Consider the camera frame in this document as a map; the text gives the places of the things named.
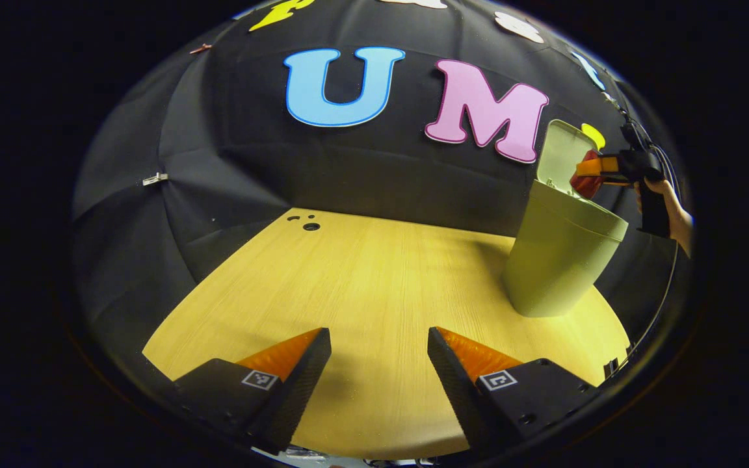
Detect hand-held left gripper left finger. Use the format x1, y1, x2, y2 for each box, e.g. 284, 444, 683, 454
172, 328, 333, 454

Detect orange pop can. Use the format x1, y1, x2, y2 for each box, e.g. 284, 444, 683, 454
569, 149, 607, 200

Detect green desktop garbage bin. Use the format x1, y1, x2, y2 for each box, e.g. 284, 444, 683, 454
503, 119, 629, 319

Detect wooden desktop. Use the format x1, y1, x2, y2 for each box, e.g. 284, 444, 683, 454
142, 208, 631, 460

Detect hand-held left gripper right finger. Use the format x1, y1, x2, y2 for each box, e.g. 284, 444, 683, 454
427, 327, 601, 455

